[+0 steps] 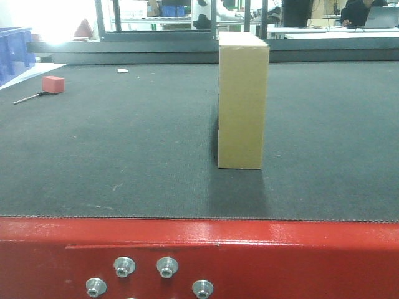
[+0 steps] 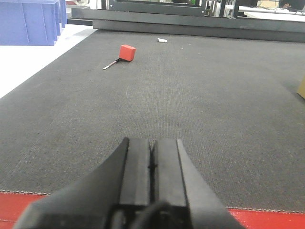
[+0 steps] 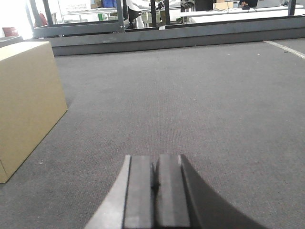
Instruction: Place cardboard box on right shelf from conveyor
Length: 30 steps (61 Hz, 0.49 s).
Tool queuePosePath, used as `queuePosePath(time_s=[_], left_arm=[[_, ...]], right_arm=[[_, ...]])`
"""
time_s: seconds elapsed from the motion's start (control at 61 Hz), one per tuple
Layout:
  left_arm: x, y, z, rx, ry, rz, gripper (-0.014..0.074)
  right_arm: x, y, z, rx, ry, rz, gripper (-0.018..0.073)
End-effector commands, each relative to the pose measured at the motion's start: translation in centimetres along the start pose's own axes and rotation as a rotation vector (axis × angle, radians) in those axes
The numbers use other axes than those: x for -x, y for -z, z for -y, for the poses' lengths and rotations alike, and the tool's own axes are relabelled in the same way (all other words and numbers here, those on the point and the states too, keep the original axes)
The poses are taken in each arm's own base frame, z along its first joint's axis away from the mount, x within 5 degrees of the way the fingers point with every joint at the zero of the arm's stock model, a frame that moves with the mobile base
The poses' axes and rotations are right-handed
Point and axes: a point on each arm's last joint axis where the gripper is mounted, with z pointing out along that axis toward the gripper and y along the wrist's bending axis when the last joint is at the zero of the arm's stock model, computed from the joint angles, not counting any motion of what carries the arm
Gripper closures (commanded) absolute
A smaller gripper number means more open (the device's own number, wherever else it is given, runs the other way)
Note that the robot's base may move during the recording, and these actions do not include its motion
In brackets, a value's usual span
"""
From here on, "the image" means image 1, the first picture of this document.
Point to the silver bolt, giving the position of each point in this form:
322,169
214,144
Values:
202,289
124,266
95,287
167,267

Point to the tall cardboard box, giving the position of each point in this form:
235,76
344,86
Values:
243,73

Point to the metal rod tool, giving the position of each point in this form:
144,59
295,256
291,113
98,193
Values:
30,97

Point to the blue plastic crate left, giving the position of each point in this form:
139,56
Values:
15,59

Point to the grey laptop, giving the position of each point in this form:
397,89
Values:
385,17

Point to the silver bolt lower left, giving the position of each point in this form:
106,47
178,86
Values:
95,287

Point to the dark metal frame rail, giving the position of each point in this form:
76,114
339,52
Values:
352,46

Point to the silver bolt lower right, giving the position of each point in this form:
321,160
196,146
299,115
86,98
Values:
202,289

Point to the silver bolt upper right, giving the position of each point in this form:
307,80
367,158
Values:
167,267

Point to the seated person in black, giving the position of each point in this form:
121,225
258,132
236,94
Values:
355,13

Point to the red metal conveyor frame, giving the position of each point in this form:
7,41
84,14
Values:
54,257

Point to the small red block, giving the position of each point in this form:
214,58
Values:
52,84

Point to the silver bolt upper left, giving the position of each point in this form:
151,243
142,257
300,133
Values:
124,266

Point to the black conveyor belt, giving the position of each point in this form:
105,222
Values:
144,144

